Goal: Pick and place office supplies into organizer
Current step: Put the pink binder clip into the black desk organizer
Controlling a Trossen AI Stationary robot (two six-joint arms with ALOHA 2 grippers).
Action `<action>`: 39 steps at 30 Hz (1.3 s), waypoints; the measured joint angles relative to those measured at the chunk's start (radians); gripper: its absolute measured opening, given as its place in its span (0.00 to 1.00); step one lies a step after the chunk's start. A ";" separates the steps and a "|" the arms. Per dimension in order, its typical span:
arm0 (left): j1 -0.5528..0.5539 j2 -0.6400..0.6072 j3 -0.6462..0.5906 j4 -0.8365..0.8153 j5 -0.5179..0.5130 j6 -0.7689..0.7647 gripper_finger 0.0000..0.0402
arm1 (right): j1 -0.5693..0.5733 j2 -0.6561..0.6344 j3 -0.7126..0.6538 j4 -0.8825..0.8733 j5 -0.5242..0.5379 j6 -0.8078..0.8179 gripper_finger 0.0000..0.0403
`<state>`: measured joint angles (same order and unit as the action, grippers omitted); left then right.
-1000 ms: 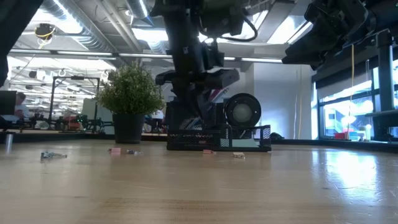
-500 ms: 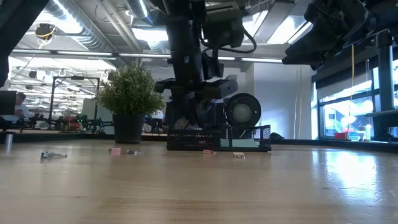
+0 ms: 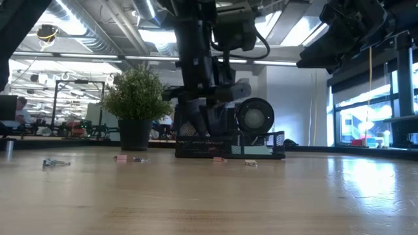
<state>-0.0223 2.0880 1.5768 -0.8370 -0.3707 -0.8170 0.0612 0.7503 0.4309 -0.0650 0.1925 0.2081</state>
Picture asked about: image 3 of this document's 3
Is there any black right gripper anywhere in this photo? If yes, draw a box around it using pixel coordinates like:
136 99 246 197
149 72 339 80
296 0 393 74

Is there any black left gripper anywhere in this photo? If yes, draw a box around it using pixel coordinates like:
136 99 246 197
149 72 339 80
162 57 253 136

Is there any black mesh desk organizer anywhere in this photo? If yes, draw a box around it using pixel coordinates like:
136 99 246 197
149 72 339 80
174 103 286 161

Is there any person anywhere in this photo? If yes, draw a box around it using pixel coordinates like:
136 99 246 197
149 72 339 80
152 114 174 140
14 96 33 125

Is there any green plant in black pot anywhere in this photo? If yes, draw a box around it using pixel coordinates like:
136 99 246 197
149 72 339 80
101 64 174 152

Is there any dark computer monitor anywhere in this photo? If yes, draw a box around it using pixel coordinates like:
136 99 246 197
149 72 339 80
0 95 18 121

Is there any silver metal standoff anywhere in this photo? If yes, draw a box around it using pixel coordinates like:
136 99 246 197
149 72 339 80
0 138 18 163

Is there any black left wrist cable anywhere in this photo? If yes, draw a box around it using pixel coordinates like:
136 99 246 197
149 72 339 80
210 28 272 61

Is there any black gantry frame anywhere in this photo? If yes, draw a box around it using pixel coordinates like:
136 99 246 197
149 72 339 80
50 79 107 141

